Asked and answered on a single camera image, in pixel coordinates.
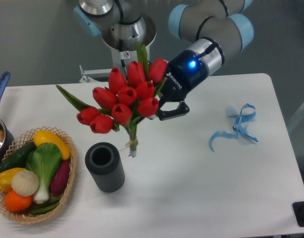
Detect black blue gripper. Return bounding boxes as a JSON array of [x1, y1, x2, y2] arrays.
[[149, 50, 209, 121]]

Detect red tulip bouquet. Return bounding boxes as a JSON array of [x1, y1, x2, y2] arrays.
[[57, 42, 167, 157]]

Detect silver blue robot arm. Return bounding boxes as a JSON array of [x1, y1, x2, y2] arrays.
[[74, 0, 254, 120]]

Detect dark grey ribbed vase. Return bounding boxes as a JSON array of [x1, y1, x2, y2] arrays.
[[85, 142, 125, 193]]

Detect blue ribbon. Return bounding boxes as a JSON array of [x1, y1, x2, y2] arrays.
[[208, 103, 258, 152]]

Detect purple sweet potato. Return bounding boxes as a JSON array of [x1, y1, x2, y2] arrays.
[[50, 161, 70, 194]]

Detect yellow squash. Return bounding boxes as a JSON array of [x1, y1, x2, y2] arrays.
[[33, 130, 71, 161]]

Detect green bok choy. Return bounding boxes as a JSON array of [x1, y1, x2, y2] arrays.
[[26, 143, 62, 204]]

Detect black clamp base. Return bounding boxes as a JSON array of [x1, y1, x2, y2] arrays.
[[292, 201, 304, 227]]

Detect woven wicker basket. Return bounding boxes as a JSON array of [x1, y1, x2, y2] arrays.
[[0, 126, 77, 224]]

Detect green cucumber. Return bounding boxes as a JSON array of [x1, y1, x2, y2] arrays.
[[0, 142, 36, 173]]

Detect white garlic bulb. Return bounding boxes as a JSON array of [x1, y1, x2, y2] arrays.
[[11, 170, 39, 197]]

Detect green bean pods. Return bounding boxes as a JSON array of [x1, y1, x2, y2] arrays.
[[29, 197, 61, 215]]

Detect yellow bell pepper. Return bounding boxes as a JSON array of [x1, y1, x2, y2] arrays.
[[0, 168, 25, 192]]

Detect orange fruit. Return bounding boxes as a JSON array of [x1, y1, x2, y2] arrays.
[[4, 190, 33, 212]]

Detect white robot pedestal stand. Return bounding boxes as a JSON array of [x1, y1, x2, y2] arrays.
[[78, 42, 206, 84]]

